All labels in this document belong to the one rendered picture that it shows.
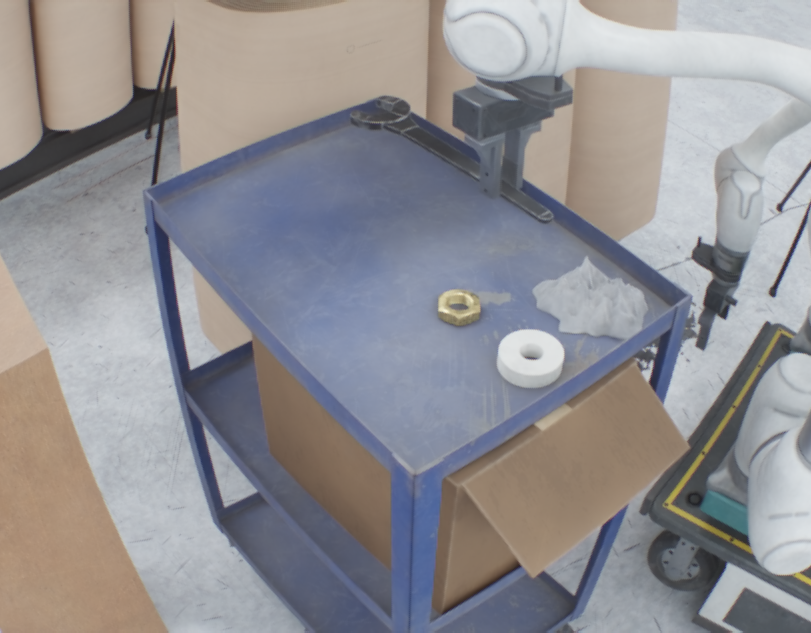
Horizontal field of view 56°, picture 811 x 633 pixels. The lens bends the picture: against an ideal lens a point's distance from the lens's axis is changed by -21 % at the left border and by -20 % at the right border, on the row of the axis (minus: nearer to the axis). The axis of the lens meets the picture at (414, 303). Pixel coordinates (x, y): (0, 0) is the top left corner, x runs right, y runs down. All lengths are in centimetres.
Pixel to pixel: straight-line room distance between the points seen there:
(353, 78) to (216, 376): 54
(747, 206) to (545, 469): 87
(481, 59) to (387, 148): 58
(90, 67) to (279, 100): 166
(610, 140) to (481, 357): 126
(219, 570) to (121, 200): 154
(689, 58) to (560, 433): 46
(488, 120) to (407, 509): 44
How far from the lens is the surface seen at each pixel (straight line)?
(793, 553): 128
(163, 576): 191
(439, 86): 181
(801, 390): 139
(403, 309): 108
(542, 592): 172
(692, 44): 94
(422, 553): 99
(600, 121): 219
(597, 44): 88
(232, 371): 155
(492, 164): 113
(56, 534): 125
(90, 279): 270
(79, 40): 303
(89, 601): 141
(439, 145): 125
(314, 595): 170
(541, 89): 103
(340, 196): 127
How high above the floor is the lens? 157
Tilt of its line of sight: 40 degrees down
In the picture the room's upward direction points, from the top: 2 degrees clockwise
